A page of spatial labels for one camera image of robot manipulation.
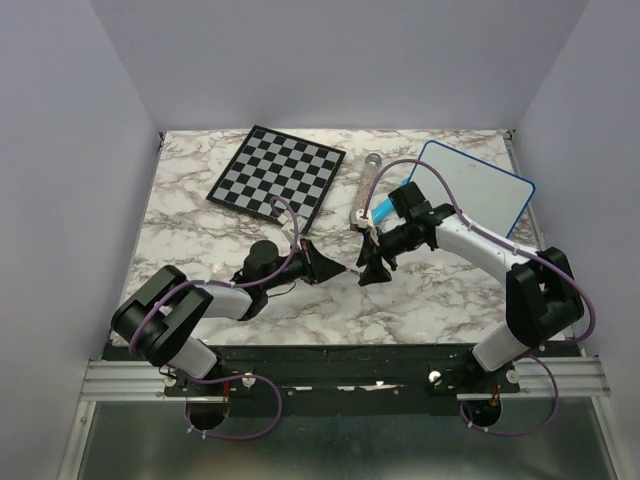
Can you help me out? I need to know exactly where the glitter tube silver cap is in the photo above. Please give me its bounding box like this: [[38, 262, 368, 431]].
[[349, 153, 382, 229]]

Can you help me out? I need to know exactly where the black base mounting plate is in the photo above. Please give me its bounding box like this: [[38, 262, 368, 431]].
[[102, 342, 524, 419]]

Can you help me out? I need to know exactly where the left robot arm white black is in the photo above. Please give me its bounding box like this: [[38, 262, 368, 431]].
[[111, 239, 346, 395]]

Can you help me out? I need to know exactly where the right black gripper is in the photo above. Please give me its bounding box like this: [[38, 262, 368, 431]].
[[356, 221, 417, 287]]

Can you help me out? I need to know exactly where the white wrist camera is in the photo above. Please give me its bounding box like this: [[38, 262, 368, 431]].
[[278, 212, 299, 243], [349, 209, 378, 242]]

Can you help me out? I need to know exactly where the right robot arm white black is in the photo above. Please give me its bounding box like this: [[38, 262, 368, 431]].
[[355, 182, 584, 392]]

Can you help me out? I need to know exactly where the blue toy microphone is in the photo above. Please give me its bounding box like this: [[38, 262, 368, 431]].
[[372, 198, 395, 225]]

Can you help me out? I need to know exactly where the black grey chessboard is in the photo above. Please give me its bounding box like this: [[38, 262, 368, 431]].
[[206, 125, 346, 235]]

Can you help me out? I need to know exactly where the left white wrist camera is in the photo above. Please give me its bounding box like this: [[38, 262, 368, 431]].
[[278, 212, 299, 243]]

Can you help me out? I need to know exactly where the blue framed whiteboard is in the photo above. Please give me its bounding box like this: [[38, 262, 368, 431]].
[[419, 140, 536, 237]]

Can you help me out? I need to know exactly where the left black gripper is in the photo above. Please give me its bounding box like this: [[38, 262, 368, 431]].
[[262, 238, 346, 292]]

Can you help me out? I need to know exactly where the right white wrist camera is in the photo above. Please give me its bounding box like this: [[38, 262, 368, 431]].
[[349, 209, 378, 242]]

